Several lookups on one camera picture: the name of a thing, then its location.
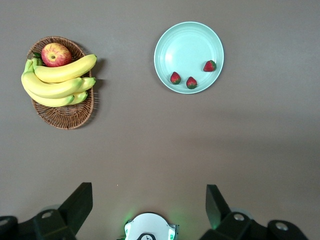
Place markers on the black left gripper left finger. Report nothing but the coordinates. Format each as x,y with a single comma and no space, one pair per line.
75,207

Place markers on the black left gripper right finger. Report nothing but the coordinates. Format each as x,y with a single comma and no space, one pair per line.
216,210

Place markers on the red toy strawberry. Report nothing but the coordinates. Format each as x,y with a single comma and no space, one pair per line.
209,66
191,82
175,78

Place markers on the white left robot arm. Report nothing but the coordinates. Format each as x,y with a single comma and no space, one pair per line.
150,225

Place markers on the pale green round plate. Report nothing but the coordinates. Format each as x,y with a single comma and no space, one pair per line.
185,47

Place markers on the brown table cover cloth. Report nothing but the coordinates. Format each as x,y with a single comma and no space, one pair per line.
160,150

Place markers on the brown wicker basket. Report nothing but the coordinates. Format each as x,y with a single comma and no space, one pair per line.
65,117

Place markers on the yellow banana bunch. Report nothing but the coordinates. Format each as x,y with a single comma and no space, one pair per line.
50,87

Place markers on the red yellow apple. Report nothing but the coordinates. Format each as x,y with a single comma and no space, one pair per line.
56,53

